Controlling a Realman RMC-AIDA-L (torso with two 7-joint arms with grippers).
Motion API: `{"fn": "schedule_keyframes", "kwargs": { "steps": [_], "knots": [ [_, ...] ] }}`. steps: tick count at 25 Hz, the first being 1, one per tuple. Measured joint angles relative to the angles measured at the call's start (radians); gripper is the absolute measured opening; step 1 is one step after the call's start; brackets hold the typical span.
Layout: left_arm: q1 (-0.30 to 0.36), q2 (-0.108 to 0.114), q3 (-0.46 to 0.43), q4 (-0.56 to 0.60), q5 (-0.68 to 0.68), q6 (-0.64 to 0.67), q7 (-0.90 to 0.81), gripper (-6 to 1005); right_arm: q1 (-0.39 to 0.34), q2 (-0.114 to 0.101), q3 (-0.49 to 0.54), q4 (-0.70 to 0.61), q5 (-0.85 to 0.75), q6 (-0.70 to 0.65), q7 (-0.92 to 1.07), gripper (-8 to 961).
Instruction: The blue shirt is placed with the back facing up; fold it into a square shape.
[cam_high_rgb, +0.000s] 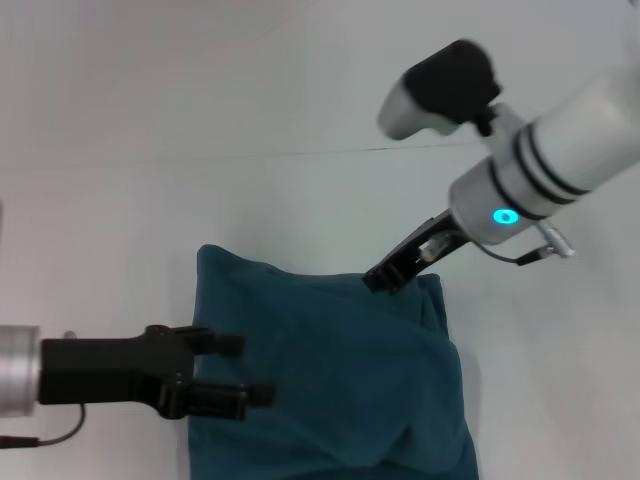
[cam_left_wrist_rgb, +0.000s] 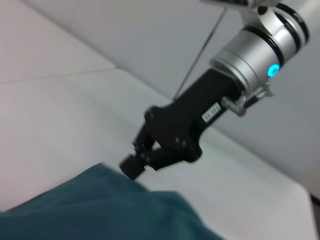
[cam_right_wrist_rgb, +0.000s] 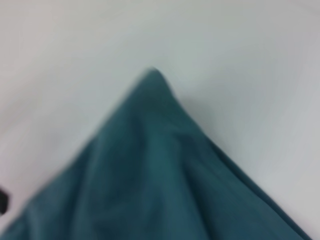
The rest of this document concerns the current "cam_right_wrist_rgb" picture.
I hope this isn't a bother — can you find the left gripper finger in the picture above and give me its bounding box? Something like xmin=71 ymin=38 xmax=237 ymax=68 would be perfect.
xmin=0 ymin=185 xmax=11 ymax=215

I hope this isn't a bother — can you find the teal blue t-shirt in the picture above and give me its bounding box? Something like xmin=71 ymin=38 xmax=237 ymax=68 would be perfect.
xmin=0 ymin=66 xmax=314 ymax=240

